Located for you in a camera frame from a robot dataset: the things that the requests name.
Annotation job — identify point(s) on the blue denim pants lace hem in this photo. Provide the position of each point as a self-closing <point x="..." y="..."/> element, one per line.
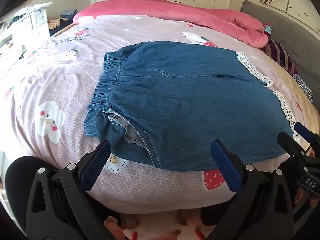
<point x="180" y="105"/>

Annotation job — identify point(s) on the grey padded headboard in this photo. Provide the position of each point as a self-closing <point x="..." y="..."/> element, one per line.
<point x="287" y="35"/>

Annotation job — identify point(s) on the white drawer dresser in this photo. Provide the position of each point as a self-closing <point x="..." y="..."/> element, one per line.
<point x="32" y="22"/>

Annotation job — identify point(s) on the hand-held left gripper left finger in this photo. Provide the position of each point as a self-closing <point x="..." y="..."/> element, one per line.
<point x="96" y="162"/>

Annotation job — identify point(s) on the dark floral cloth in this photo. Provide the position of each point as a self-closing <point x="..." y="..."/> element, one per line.
<point x="303" y="86"/>

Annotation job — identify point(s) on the person's right hand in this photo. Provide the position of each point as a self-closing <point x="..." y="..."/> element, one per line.
<point x="298" y="197"/>

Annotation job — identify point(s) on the person's left foot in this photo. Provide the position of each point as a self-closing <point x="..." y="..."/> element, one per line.
<point x="120" y="223"/>

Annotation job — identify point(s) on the pink quilt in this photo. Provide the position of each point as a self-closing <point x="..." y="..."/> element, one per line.
<point x="175" y="12"/>

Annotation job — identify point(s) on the pink strawberry printed bed sheet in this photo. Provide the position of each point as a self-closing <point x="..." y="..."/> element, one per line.
<point x="62" y="92"/>

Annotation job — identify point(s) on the person's foot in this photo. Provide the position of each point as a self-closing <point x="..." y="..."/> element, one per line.
<point x="120" y="223"/>
<point x="187" y="217"/>

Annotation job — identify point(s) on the purple striped cloth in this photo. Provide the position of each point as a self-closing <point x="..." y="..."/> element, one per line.
<point x="281" y="55"/>

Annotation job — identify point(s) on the white desk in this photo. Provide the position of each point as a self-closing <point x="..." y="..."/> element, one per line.
<point x="8" y="52"/>

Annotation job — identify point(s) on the blue basket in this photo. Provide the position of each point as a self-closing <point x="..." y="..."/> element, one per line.
<point x="68" y="13"/>

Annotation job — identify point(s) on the wooden bed frame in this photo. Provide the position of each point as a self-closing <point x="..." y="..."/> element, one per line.
<point x="62" y="30"/>

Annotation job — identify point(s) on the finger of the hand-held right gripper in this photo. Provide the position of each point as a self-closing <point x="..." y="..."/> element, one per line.
<point x="303" y="131"/>
<point x="290" y="143"/>

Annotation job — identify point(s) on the beige crochet cloth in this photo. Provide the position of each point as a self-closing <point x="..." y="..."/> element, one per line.
<point x="55" y="23"/>

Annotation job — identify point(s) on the person's right foot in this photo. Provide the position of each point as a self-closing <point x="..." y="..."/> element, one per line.
<point x="187" y="217"/>

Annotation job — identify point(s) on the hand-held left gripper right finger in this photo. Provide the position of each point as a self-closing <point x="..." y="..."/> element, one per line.
<point x="226" y="165"/>

